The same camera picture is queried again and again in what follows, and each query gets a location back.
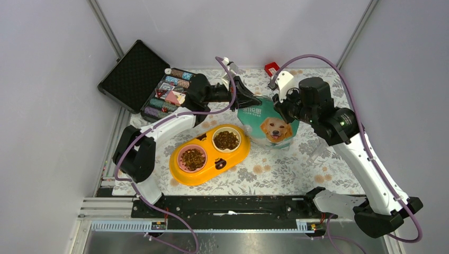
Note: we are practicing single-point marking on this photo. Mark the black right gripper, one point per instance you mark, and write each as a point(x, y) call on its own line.
point(290, 93)

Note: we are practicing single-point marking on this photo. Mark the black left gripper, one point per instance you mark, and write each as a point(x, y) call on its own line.
point(243, 98)

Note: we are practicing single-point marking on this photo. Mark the green dog food bag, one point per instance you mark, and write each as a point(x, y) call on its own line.
point(265, 126)

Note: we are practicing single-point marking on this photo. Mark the clear plastic scoop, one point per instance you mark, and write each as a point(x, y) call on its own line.
point(317, 152)

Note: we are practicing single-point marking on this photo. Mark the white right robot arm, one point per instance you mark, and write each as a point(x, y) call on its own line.
point(386, 205)

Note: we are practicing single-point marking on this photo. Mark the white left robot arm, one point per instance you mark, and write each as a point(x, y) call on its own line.
point(136, 151)

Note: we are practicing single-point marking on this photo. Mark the yellow double pet bowl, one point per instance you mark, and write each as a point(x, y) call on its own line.
point(216, 161)

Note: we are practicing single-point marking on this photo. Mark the small red box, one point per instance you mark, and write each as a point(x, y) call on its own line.
point(271, 68)

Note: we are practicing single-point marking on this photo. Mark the floral table mat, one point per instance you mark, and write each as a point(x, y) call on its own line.
point(267, 172)

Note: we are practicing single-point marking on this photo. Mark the black poker chip case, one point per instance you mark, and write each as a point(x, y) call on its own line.
point(146, 85)

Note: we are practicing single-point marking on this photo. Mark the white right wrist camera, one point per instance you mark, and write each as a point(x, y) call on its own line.
point(283, 82)

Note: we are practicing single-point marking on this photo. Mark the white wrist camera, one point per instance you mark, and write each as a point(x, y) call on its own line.
point(229, 73)
point(283, 82)

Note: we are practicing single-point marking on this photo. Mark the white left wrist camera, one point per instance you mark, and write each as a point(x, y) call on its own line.
point(229, 73)

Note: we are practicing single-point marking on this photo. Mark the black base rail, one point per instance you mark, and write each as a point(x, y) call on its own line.
point(271, 213)

